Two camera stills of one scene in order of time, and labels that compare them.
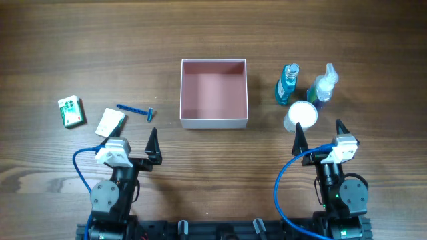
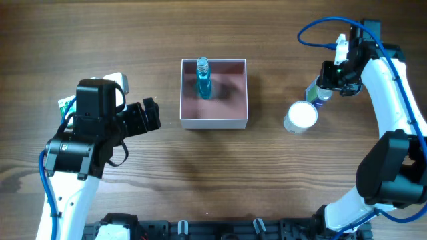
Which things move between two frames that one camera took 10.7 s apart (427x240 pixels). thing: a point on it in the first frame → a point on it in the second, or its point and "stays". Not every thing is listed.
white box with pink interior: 213,93 stays
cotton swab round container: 303,112 stays
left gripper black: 139,161 → 147,115
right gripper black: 315,157 → 332,77
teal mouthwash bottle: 285,86 → 203,80
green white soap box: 72,110 stays
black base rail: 223,229 stays
